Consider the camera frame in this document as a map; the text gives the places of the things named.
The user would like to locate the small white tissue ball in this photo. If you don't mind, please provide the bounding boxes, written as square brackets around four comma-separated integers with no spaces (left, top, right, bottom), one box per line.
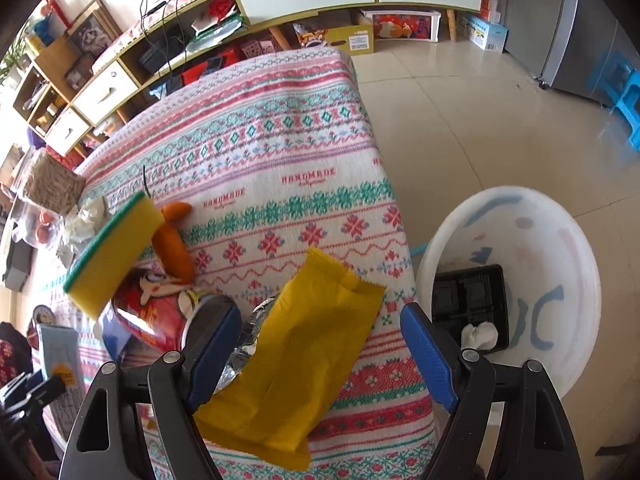
[461,322,499,352]

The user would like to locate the red cartoon can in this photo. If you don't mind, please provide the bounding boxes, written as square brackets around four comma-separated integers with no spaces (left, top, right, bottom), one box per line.
[110,268,237,356]

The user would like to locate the black plastic tray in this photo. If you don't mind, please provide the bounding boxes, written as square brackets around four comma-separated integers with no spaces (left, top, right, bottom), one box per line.
[431,264,510,353]

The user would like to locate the yellow green sponge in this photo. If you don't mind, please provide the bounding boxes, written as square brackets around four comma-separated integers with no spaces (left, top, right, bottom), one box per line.
[63,191,165,321]

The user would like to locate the orange peel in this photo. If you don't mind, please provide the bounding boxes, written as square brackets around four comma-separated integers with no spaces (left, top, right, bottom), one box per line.
[152,202,195,283]

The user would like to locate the yellow snack wrapper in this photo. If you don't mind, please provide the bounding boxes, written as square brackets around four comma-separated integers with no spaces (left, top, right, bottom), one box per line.
[194,248,385,471]

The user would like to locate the white paper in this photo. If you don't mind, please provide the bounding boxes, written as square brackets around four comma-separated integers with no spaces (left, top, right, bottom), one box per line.
[56,196,106,269]

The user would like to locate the blue milk carton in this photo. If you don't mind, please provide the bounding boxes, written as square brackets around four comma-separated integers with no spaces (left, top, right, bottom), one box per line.
[37,324,85,442]

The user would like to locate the white plastic basin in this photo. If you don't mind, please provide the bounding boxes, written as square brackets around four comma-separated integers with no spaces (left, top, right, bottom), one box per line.
[416,186,602,396]

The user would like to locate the glass jar with oranges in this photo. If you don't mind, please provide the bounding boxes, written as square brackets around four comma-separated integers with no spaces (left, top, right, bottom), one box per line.
[10,198,63,250]

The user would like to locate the wooden shelf unit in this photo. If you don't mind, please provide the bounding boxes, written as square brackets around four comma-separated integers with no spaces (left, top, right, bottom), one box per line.
[13,36,78,139]

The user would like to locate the patterned knit tablecloth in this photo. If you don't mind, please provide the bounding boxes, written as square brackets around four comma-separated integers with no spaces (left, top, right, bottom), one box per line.
[29,46,442,480]

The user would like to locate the blue plastic stool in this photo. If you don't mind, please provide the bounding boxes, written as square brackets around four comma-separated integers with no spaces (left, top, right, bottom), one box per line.
[589,51,639,152]

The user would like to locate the framed raccoon picture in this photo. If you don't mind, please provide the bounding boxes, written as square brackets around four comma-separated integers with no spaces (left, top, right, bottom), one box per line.
[65,0,122,60]

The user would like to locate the white blue carton box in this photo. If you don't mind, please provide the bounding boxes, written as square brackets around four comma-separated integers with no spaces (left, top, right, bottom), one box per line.
[457,12,508,53]

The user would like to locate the grey refrigerator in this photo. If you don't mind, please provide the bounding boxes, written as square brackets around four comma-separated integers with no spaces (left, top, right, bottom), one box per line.
[503,0,639,107]

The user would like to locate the yellow cardboard box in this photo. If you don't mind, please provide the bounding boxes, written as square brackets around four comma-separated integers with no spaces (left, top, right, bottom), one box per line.
[293,23,374,55]

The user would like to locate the white drawer bin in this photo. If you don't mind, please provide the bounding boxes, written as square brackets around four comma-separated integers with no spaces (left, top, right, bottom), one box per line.
[363,10,442,42]

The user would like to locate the long white wood cabinet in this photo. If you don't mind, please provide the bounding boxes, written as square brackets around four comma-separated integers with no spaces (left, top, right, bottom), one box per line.
[41,0,482,155]

